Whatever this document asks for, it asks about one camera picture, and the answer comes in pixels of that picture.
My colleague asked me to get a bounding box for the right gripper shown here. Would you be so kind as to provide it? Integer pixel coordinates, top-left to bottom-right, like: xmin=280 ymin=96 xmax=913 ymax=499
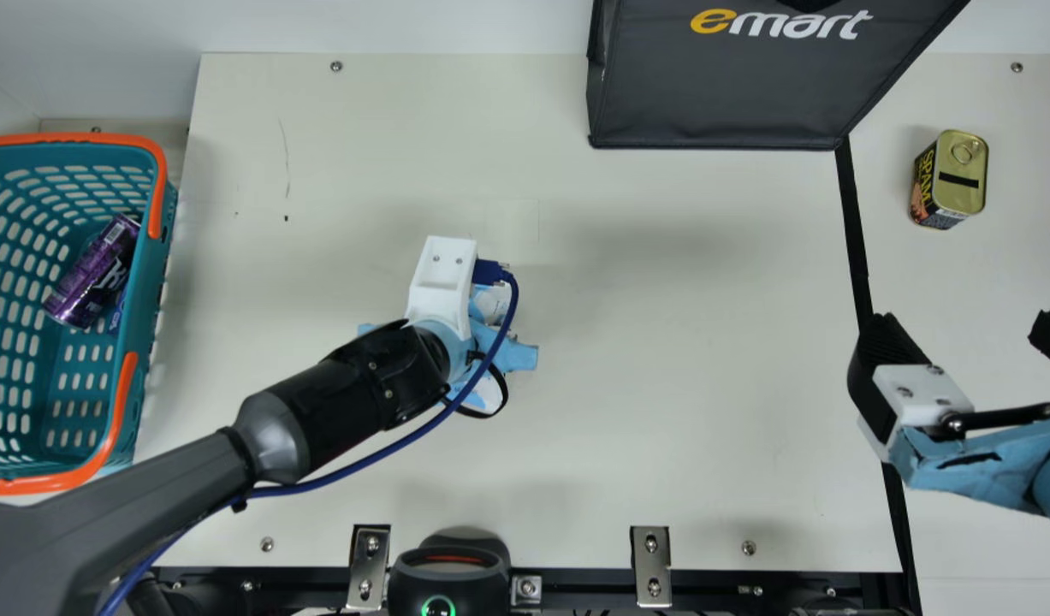
xmin=847 ymin=310 xmax=1050 ymax=544

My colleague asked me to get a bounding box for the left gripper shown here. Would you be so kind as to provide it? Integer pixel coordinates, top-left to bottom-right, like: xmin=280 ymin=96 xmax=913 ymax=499
xmin=358 ymin=318 xmax=540 ymax=403

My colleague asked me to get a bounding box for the teal shopping basket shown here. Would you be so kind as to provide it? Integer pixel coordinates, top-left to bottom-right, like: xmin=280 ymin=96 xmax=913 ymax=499
xmin=0 ymin=133 xmax=179 ymax=497

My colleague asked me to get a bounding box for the black strip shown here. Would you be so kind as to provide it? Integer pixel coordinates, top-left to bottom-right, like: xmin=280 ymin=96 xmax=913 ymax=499
xmin=835 ymin=137 xmax=923 ymax=616

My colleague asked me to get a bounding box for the rectangular gold tin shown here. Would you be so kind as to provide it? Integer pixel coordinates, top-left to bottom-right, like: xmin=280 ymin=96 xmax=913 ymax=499
xmin=910 ymin=129 xmax=989 ymax=230

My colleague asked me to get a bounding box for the black device with green light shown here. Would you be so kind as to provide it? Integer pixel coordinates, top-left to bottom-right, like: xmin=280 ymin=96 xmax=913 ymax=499
xmin=388 ymin=535 xmax=513 ymax=616

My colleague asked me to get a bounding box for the purple can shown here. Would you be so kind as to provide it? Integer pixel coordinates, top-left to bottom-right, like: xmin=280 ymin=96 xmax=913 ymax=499
xmin=43 ymin=214 xmax=142 ymax=330

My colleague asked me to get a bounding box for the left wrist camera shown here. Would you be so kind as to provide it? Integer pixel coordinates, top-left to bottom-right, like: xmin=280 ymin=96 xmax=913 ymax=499
xmin=405 ymin=235 xmax=478 ymax=341

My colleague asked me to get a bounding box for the dark grey bag with straps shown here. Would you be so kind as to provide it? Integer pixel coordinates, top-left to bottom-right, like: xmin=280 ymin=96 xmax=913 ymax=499
xmin=586 ymin=0 xmax=970 ymax=151

